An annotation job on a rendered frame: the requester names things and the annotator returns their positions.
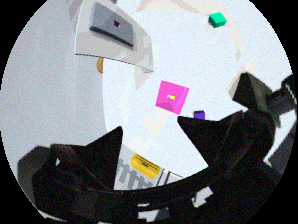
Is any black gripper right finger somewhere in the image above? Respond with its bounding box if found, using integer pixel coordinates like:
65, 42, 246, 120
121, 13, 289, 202
177, 111, 243, 167

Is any purple block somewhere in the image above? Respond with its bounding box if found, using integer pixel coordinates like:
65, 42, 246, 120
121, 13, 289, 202
194, 111, 205, 120

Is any small green block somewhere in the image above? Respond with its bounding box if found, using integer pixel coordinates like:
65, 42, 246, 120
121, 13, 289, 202
208, 12, 227, 28

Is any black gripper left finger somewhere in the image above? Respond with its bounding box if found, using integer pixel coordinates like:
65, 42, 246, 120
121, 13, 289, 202
49, 125, 124, 190

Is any magenta flat square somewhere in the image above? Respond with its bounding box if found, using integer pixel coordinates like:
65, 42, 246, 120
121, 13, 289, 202
154, 80, 189, 115

